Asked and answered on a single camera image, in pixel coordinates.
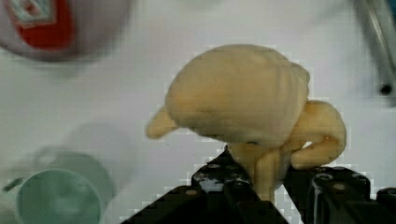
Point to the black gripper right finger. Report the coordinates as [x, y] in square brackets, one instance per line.
[337, 195]

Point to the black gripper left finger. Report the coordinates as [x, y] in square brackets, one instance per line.
[219, 193]

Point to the yellow toy banana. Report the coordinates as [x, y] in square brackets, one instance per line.
[256, 101]

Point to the green mug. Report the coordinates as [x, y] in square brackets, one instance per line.
[64, 188]

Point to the black toaster oven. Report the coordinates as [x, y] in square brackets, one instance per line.
[377, 19]

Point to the grey round plate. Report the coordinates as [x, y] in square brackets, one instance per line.
[97, 22]

